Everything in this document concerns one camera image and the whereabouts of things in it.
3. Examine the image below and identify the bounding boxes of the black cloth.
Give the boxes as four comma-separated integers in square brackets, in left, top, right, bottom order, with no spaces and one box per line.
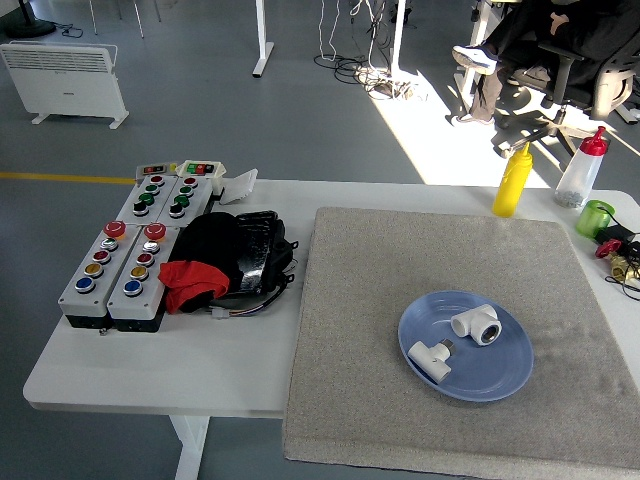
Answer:
[168,211,241,315]

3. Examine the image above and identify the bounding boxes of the black fan base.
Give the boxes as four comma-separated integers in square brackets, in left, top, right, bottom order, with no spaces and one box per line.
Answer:
[3,0,58,38]

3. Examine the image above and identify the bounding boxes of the three-button control box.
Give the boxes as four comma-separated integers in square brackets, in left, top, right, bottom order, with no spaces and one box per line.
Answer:
[150,175,213,229]
[115,173,180,226]

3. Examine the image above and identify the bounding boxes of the red cloth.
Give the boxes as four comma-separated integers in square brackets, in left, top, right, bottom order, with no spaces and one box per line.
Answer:
[158,260,231,315]

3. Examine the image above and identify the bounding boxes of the slim white tee pipe fitting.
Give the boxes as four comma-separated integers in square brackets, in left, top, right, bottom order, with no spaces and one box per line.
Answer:
[407,338,457,385]

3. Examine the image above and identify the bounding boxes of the small grey switch box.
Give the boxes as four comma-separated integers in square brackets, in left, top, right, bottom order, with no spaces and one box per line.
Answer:
[135,162,180,179]

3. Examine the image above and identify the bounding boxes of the blue plate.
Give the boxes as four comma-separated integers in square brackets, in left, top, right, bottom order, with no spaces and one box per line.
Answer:
[397,290,535,403]

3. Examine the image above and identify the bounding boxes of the seated person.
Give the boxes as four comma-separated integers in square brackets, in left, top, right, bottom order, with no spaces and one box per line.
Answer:
[451,0,640,126]

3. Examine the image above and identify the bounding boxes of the white desk leg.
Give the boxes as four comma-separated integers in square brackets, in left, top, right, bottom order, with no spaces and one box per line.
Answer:
[457,0,494,101]
[251,0,276,78]
[387,0,407,71]

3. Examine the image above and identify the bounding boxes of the five-button control box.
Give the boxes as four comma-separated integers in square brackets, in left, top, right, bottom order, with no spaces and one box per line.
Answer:
[57,219,142,330]
[106,221,182,334]

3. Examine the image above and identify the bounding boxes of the cream switch box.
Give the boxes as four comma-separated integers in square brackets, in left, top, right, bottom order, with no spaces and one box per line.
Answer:
[177,159,229,196]

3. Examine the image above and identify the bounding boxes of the floor cable tangle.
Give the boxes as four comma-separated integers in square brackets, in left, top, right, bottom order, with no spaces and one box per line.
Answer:
[313,0,431,101]

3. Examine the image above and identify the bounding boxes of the white panel heater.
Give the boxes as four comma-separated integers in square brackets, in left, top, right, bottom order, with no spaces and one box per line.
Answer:
[0,40,130,131]

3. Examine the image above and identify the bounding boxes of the grey-brown mat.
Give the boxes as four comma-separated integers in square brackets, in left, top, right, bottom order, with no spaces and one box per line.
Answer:
[282,206,640,471]

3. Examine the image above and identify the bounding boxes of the wire harness with white plug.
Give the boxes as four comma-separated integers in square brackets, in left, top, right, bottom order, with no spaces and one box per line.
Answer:
[209,279,294,321]

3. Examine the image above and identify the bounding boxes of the black office chair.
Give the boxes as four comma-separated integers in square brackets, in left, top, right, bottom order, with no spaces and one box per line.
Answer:
[492,37,640,159]

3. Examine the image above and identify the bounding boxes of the clear squeeze bottle red cap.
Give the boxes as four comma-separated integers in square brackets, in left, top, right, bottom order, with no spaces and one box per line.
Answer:
[554,125,609,210]

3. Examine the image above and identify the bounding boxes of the yellow squeeze bottle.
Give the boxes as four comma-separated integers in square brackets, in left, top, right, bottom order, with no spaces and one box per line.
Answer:
[492,141,534,219]

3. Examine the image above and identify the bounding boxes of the thick white tee pipe fitting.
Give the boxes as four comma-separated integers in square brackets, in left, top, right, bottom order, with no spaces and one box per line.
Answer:
[449,302,503,348]

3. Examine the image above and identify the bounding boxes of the brass valve red handle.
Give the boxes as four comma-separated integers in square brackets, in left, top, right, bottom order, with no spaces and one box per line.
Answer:
[594,238,640,282]

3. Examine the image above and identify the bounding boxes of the white table leg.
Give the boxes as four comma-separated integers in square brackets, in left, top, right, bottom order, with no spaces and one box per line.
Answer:
[167,414,211,480]

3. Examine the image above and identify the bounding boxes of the white plastic cover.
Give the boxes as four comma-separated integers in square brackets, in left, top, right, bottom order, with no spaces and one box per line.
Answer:
[218,168,260,206]

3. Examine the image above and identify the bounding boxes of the black power adapter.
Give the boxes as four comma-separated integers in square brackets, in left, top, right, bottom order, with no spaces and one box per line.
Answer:
[595,223,640,246]

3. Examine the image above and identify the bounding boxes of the thin black cable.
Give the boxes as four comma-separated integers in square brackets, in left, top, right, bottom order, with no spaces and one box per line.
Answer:
[604,269,640,301]

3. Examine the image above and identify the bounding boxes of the green plastic cup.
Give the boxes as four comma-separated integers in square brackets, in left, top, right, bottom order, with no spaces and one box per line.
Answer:
[575,200,618,239]

